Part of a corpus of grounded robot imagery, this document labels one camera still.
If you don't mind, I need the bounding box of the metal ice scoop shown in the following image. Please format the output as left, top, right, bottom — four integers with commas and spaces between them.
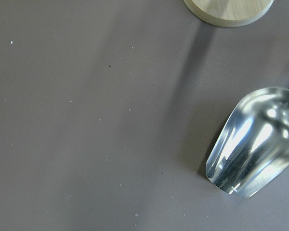
205, 87, 289, 198

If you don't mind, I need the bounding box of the wooden mug tree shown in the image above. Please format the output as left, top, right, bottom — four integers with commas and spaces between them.
184, 0, 273, 27

